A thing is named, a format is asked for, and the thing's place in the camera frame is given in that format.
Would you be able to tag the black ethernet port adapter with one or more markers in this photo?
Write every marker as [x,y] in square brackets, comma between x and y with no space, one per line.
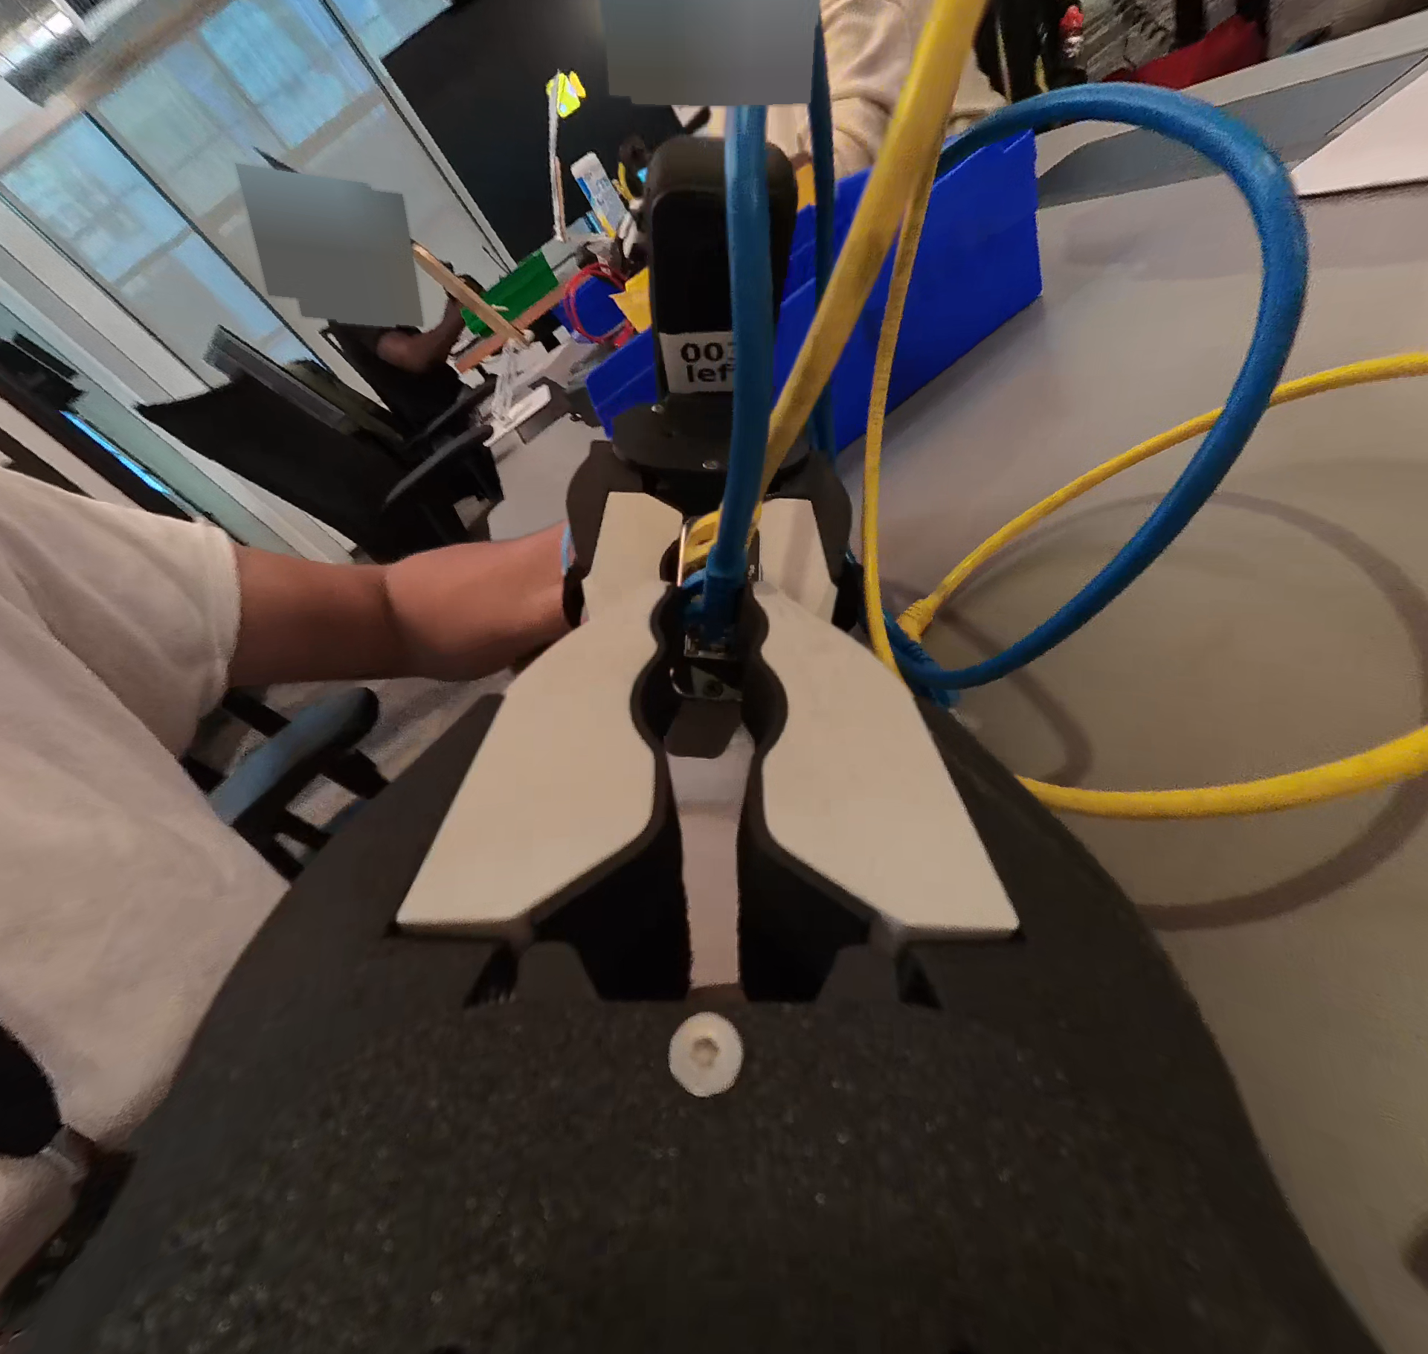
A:
[697,723]

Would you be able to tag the black office chair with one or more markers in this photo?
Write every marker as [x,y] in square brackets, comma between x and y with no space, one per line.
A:
[278,450]

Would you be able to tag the red bag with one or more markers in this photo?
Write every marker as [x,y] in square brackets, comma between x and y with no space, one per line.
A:
[1205,48]

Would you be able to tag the blue wristband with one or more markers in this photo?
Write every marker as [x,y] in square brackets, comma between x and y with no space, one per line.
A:
[566,551]

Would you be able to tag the blue black chair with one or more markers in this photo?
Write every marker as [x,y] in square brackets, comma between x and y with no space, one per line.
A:
[300,740]

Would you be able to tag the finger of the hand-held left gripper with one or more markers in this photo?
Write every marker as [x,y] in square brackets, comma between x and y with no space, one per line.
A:
[624,551]
[797,551]

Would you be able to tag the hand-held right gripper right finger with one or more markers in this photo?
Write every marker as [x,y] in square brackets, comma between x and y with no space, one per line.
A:
[880,807]

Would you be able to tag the green plastic bin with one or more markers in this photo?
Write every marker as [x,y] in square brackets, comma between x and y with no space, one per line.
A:
[513,289]

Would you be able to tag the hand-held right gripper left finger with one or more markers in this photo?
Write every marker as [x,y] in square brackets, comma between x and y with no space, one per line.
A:
[535,807]

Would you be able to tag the person's black clothing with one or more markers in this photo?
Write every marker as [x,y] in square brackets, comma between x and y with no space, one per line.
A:
[22,1097]

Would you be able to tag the blue plastic bin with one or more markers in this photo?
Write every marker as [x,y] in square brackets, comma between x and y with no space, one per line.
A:
[959,261]

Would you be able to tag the person's left forearm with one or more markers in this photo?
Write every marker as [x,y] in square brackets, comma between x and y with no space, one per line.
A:
[424,606]

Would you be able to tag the thin wooden board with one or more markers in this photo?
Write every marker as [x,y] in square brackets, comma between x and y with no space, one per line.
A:
[468,292]

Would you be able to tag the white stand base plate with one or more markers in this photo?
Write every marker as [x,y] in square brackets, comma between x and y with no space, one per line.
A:
[1383,149]

